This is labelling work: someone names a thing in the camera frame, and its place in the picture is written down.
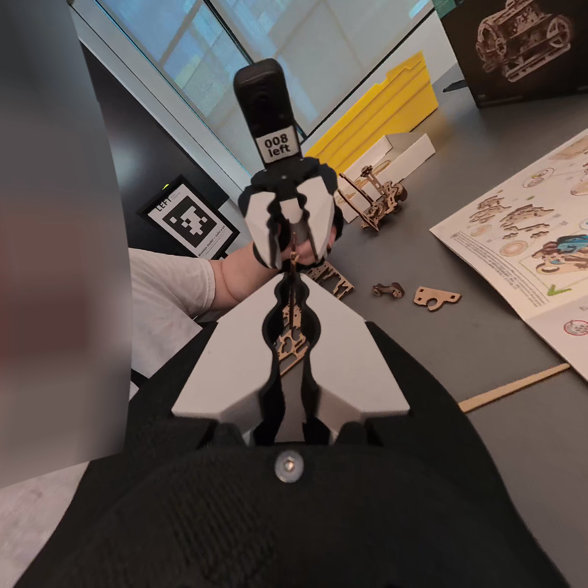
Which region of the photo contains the black white marker sign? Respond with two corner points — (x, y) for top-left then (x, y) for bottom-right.
(136, 175), (240, 259)

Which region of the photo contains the person's left forearm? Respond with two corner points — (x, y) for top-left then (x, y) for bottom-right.
(209, 241), (283, 318)

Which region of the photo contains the black model kit box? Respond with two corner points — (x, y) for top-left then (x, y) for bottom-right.
(434, 0), (588, 109)

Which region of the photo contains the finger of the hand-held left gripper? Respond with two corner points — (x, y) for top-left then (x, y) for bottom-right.
(245, 190), (284, 270)
(300, 176), (337, 263)

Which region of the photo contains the stack of yellow plastic bins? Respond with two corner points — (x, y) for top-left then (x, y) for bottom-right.
(303, 51), (439, 177)

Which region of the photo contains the white cardboard box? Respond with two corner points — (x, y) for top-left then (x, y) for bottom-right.
(334, 132), (436, 223)

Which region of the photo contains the partly built wooden model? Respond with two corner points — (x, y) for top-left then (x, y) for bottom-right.
(339, 164), (409, 231)

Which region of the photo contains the flat wooden bracket part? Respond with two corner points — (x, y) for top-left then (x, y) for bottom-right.
(413, 286), (462, 312)

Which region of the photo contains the laser-cut wooden parts sheet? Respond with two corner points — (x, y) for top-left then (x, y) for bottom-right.
(275, 261), (355, 378)

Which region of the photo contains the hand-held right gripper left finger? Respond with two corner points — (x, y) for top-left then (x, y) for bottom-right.
(172, 271), (283, 444)

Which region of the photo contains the illustrated instruction booklet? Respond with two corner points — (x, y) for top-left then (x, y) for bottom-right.
(429, 129), (588, 382)

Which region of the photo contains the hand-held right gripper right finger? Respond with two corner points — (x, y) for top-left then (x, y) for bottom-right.
(300, 271), (410, 443)

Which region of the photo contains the person's left hand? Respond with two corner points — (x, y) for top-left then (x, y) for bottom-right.
(287, 220), (322, 269)

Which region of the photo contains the large glass window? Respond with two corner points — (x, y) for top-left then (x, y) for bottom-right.
(69, 0), (437, 203)

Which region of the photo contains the thin wooden stick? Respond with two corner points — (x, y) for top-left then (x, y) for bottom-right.
(458, 363), (571, 413)

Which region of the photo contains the wooden model part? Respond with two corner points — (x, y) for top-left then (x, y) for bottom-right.
(287, 232), (303, 343)

